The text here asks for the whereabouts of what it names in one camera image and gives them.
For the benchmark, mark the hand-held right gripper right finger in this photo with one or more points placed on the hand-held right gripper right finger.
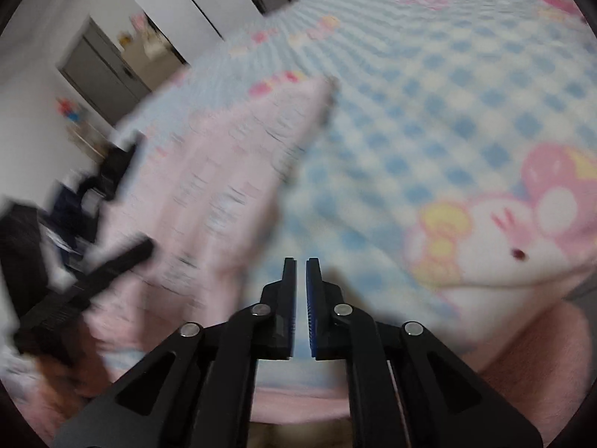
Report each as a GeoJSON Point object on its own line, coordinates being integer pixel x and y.
{"type": "Point", "coordinates": [311, 310]}

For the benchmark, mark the blue checkered printed blanket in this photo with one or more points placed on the blue checkered printed blanket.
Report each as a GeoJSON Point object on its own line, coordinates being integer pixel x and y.
{"type": "Point", "coordinates": [419, 126]}

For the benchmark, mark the small yellow toy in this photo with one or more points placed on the small yellow toy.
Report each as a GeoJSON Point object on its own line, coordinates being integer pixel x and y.
{"type": "Point", "coordinates": [123, 38]}

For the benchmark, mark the pink printed pajama pants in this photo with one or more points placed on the pink printed pajama pants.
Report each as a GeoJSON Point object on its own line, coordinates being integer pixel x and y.
{"type": "Point", "coordinates": [224, 172]}

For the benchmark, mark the small pink toy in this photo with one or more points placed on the small pink toy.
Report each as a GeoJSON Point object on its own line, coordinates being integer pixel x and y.
{"type": "Point", "coordinates": [138, 21]}

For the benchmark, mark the person's left hand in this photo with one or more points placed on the person's left hand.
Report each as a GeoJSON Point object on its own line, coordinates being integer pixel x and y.
{"type": "Point", "coordinates": [65, 375]}

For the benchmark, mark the colourful small toy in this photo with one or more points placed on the colourful small toy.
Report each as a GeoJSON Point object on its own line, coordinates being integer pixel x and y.
{"type": "Point", "coordinates": [70, 108]}

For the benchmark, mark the person's pink fuzzy clothing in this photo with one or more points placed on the person's pink fuzzy clothing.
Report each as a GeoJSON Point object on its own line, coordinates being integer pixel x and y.
{"type": "Point", "coordinates": [536, 345]}

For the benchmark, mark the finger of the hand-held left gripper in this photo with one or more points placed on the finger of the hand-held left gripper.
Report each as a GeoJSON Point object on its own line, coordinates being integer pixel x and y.
{"type": "Point", "coordinates": [121, 256]}

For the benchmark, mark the wooden shelf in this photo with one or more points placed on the wooden shelf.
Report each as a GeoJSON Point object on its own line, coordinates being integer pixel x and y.
{"type": "Point", "coordinates": [88, 142]}

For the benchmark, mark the pile of dark striped clothes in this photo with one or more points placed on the pile of dark striped clothes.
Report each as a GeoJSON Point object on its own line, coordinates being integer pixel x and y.
{"type": "Point", "coordinates": [114, 168]}

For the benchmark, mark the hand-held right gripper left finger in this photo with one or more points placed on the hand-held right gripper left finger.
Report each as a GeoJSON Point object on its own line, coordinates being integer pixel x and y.
{"type": "Point", "coordinates": [293, 310]}

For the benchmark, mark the grey door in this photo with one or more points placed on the grey door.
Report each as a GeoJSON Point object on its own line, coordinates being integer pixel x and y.
{"type": "Point", "coordinates": [98, 74]}

